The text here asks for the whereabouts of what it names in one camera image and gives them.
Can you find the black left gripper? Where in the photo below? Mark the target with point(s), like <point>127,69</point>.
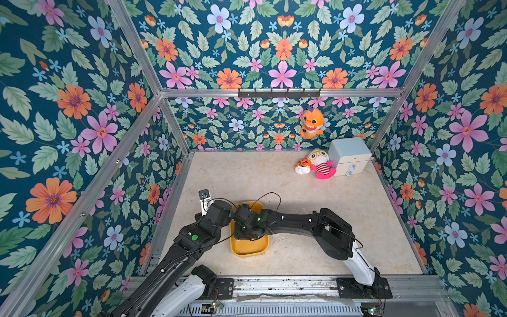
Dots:
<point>226,217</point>

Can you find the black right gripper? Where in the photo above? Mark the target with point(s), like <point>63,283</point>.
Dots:
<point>241,219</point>

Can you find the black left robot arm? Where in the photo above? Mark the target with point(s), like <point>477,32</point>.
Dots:
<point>192,241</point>

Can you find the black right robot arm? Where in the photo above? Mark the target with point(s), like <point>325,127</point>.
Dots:
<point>333,234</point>

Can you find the yellow plastic storage tray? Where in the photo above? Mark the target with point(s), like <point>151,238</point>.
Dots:
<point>246,248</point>

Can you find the small tiger plush toy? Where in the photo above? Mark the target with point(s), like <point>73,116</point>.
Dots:
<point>303,167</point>

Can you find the white pink striped plush doll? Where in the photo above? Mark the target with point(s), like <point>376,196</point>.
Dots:
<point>321,164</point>

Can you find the white mini drawer cabinet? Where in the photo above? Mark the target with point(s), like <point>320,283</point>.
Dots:
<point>349,156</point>

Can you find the orange dinosaur plush toy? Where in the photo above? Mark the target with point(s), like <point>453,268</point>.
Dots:
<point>312,123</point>

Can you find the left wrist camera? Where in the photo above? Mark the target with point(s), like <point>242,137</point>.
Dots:
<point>204,195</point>

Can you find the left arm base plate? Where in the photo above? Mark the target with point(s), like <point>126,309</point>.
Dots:
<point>222,289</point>

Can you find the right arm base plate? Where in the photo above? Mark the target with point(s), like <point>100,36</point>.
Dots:
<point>349,288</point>

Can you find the black wall hook rail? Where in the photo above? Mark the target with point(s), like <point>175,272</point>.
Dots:
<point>279,93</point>

